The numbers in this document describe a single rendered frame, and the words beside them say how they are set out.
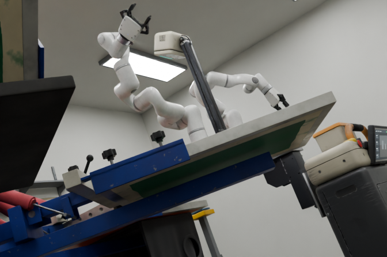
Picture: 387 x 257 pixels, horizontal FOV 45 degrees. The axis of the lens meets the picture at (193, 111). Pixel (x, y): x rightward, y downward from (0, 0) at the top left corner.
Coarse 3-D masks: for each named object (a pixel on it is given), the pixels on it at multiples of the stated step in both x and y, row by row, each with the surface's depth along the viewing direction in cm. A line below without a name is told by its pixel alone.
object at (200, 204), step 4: (204, 200) 273; (184, 204) 254; (188, 204) 257; (192, 204) 260; (196, 204) 264; (200, 204) 267; (204, 204) 271; (172, 208) 243; (176, 208) 246; (180, 208) 249; (184, 208) 252; (188, 208) 255; (192, 208) 258; (196, 208) 265; (200, 208) 271; (164, 212) 236; (168, 212) 239; (172, 212) 244; (176, 212) 250; (192, 212) 276; (64, 248) 226
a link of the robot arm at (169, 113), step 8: (152, 88) 230; (136, 96) 236; (144, 96) 231; (152, 96) 229; (160, 96) 232; (136, 104) 235; (144, 104) 233; (152, 104) 235; (160, 104) 231; (168, 104) 237; (176, 104) 242; (160, 112) 234; (168, 112) 237; (176, 112) 240; (184, 112) 245; (160, 120) 246; (168, 120) 244; (176, 120) 244; (176, 128) 254
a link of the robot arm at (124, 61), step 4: (112, 32) 235; (116, 32) 237; (116, 36) 234; (128, 48) 236; (128, 52) 235; (124, 56) 231; (128, 56) 233; (120, 60) 229; (124, 60) 229; (128, 60) 233; (116, 64) 229; (120, 64) 228; (124, 64) 228; (128, 64) 230; (116, 68) 229
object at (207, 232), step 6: (204, 210) 288; (210, 210) 294; (192, 216) 291; (198, 216) 289; (204, 216) 294; (204, 222) 291; (204, 228) 291; (210, 228) 293; (204, 234) 290; (210, 234) 290; (210, 240) 288; (210, 246) 287; (216, 246) 288; (210, 252) 287; (216, 252) 285
